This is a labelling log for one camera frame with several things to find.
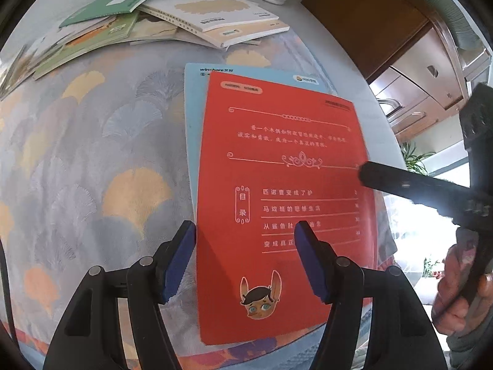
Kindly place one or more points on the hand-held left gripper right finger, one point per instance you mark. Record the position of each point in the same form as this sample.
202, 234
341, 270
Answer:
312, 266

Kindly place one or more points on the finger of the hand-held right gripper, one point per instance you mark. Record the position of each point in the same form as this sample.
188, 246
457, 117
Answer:
404, 185

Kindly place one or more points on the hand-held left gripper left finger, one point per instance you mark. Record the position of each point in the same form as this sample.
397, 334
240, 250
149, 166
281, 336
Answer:
181, 262

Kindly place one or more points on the red book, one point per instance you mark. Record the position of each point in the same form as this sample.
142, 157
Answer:
277, 162

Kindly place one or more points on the light blue book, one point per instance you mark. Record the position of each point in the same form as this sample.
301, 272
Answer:
194, 96

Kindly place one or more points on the pile of books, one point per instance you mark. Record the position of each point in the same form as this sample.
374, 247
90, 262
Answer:
208, 7

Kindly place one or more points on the person's right forearm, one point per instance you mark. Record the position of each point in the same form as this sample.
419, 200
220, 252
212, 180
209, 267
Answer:
472, 349

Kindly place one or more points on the person's right hand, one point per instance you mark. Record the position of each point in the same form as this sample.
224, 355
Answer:
450, 285

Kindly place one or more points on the green potted plant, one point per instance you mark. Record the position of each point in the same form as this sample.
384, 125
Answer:
416, 160

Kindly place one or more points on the bright window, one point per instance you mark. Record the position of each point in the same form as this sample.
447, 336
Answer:
412, 235

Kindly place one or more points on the brown drawer unit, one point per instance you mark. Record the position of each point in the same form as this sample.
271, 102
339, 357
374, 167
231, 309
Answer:
416, 81

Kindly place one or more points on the dark wooden cabinet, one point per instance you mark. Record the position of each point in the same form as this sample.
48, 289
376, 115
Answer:
358, 19

